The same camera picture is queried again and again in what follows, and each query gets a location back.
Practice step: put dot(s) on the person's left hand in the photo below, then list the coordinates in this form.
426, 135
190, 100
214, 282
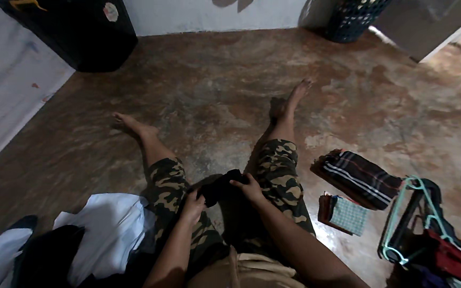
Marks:
191, 209

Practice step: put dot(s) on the person's right hand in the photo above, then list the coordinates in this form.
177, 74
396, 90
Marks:
252, 191

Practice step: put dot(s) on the person's right fingers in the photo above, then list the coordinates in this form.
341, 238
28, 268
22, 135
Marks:
251, 179

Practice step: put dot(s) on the person's right thumb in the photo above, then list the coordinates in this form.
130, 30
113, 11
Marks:
237, 184

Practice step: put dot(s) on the person's left thumb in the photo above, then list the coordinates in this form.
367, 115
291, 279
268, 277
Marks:
202, 199

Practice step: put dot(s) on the person's left fingers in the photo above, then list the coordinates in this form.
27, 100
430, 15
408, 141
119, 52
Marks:
192, 195

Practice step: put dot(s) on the black cloth garment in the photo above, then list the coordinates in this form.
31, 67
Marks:
223, 188

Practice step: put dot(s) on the person's left forearm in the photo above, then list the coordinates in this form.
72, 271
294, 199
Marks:
173, 250

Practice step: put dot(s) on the person's right forearm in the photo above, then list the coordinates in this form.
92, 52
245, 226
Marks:
298, 240

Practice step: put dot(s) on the person's legs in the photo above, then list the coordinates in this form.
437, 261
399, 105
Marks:
282, 170

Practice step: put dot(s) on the folded brown cloth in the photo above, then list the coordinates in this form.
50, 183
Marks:
323, 208

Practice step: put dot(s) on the person's body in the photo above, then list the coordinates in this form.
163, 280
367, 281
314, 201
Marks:
250, 272

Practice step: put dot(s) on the folded green checkered cloth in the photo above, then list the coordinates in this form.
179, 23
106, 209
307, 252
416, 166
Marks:
349, 216

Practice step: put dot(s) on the folded black plaid cloth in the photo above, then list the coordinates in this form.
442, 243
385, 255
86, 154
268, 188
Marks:
360, 176

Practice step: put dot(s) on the mint green plastic hanger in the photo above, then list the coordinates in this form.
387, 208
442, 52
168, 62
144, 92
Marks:
395, 224

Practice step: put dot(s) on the dark plastic laundry basket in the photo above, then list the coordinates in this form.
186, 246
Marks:
346, 28

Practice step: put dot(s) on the black plastic hanger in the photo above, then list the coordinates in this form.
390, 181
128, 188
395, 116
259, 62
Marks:
434, 194

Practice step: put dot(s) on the black storage container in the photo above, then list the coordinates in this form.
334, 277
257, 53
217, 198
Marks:
86, 38

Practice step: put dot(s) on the white garment with dark trim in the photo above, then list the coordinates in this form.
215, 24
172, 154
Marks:
4, 248

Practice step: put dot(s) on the dark purple garment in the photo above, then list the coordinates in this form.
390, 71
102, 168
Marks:
426, 276

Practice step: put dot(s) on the white printed sheet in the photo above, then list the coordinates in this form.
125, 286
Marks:
10, 80

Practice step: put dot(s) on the dark red garment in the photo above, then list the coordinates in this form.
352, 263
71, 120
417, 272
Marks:
456, 258

